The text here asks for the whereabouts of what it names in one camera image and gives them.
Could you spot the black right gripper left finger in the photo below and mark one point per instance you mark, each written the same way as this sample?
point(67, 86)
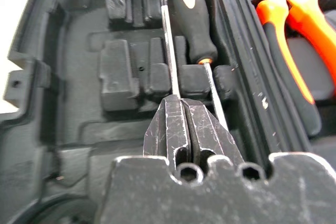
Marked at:
point(168, 129)

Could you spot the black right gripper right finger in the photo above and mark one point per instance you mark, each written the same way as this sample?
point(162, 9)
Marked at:
point(210, 134)

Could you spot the thin-shaft black orange screwdriver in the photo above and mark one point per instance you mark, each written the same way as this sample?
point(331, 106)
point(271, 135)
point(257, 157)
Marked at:
point(170, 51)

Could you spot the black plastic tool case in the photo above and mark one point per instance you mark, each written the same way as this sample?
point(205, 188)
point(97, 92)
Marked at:
point(78, 77)

